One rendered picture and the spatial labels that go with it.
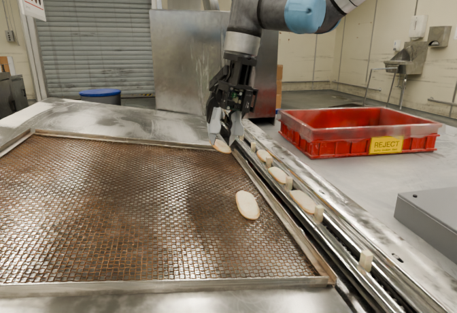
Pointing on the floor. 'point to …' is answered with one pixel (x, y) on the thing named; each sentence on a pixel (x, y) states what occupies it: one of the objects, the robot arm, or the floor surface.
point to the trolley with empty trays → (367, 90)
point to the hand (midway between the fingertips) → (220, 139)
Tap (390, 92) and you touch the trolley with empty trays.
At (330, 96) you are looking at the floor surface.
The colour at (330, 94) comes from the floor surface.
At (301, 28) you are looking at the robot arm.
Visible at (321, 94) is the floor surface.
